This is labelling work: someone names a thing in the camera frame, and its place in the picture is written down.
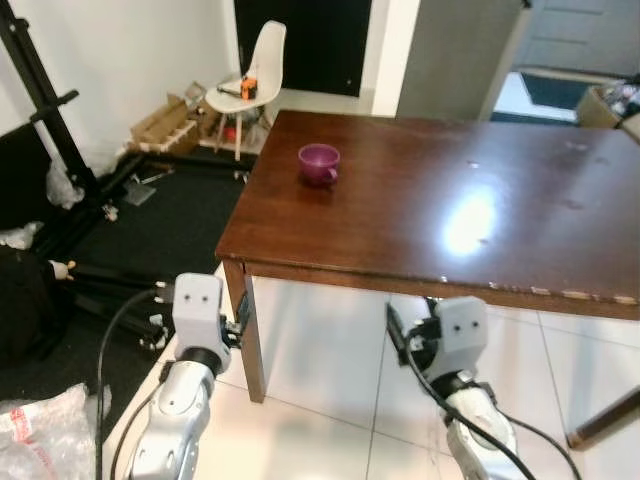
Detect white plastic chair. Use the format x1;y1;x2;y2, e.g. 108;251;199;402
205;20;288;162

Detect small translucent plastic bag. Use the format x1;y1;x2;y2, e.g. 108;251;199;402
44;160;87;210

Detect purple cup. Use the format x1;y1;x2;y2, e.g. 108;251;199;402
298;143;342;189

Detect black metal stand frame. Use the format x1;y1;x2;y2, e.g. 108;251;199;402
0;0;246;301

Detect dark blue doormat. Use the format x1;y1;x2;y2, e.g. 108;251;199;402
519;71;599;110

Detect open empty cardboard box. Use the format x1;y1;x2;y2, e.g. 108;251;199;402
130;90;217;153

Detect brown wooden table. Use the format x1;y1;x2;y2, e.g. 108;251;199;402
215;108;640;449

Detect black floor mat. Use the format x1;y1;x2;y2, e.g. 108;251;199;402
0;165;248;426

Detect cardboard box full of items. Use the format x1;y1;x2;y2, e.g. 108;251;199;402
577;83;640;137

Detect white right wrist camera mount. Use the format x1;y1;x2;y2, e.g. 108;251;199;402
432;296;492;378

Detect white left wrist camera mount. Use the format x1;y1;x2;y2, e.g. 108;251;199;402
172;273;234;353

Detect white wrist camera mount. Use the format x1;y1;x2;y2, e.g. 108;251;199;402
172;273;234;353
432;296;492;378

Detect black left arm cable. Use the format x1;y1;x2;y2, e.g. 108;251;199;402
94;288;179;480

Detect grey panelled door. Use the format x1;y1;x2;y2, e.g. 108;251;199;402
509;0;640;80

